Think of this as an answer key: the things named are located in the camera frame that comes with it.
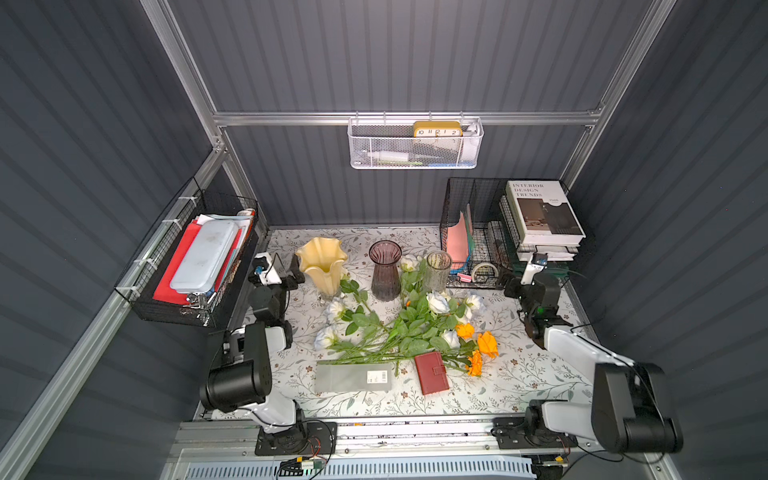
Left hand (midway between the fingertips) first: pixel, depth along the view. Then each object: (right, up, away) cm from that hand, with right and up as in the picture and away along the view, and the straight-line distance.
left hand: (282, 256), depth 85 cm
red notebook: (+43, -32, -3) cm, 54 cm away
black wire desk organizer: (+66, +6, +31) cm, 73 cm away
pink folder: (+57, +6, +29) cm, 64 cm away
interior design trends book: (+79, +13, +6) cm, 80 cm away
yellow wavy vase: (+10, -1, +6) cm, 12 cm away
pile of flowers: (+42, -19, +2) cm, 46 cm away
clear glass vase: (+47, -6, +14) cm, 50 cm away
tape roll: (+63, -3, +14) cm, 64 cm away
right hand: (+72, -4, +2) cm, 72 cm away
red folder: (-20, -8, -19) cm, 28 cm away
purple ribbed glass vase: (+30, -9, +17) cm, 35 cm away
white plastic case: (-12, 0, -16) cm, 20 cm away
